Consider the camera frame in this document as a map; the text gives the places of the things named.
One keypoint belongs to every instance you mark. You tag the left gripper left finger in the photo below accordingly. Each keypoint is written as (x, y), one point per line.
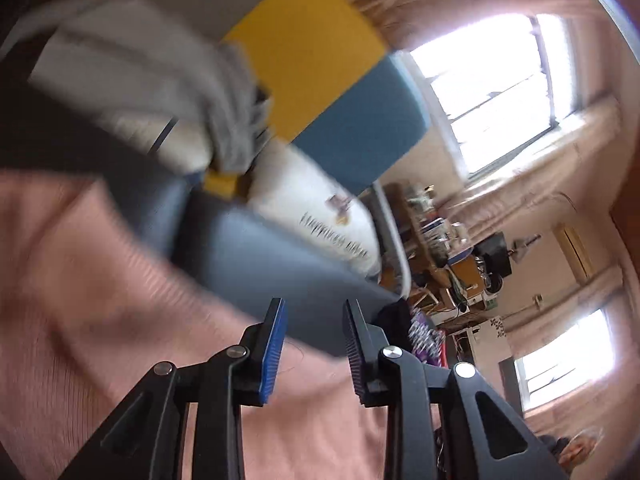
(143, 437)

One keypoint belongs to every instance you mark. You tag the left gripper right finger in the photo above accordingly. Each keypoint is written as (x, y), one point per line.
(440, 419)

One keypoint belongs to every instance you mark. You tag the pink knit sweater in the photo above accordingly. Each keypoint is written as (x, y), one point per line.
(86, 311)

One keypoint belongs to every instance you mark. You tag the elderly person in background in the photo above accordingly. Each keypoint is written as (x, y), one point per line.
(571, 452)

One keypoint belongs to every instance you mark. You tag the leopard print garment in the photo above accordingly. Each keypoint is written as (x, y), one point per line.
(411, 330)

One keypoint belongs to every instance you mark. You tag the wooden cluttered desk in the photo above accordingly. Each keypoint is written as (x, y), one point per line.
(448, 277)

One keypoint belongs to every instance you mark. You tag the black monitor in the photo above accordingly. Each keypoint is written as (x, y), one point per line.
(493, 254)

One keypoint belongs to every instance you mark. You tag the white printed cushion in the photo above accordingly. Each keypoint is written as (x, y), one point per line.
(286, 186)

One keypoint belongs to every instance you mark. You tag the grey yellow blue sofa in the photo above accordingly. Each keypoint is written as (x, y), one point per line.
(339, 95)

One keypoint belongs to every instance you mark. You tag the grey sweatshirt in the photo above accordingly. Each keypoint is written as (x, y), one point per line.
(151, 81)

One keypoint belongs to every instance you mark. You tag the pink patterned curtain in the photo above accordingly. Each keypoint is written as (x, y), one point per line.
(604, 65)

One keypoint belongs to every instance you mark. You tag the wall air conditioner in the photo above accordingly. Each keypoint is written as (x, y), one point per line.
(574, 252)

